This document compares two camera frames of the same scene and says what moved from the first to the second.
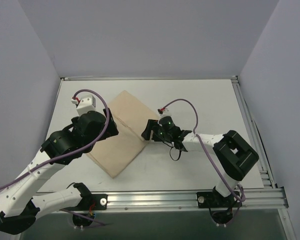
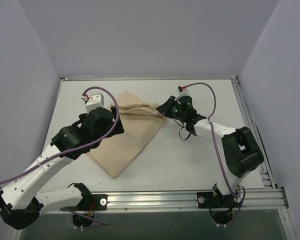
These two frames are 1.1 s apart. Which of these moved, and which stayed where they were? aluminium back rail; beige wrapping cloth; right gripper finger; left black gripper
Moved: right gripper finger
Stayed: beige wrapping cloth; left black gripper; aluminium back rail
